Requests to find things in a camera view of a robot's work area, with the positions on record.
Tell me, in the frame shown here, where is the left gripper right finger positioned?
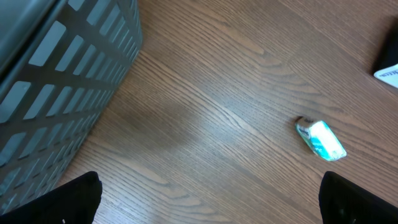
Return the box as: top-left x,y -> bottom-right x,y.
318,171 -> 397,224

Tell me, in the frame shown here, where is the grey plastic mesh basket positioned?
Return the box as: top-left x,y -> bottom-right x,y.
1,0 -> 143,213

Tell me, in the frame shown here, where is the white barcode scanner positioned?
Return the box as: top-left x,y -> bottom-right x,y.
373,23 -> 397,88

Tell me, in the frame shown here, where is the teal white tissue pack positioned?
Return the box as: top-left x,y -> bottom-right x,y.
295,117 -> 347,161

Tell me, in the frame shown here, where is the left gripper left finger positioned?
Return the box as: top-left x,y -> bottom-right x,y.
1,171 -> 103,224

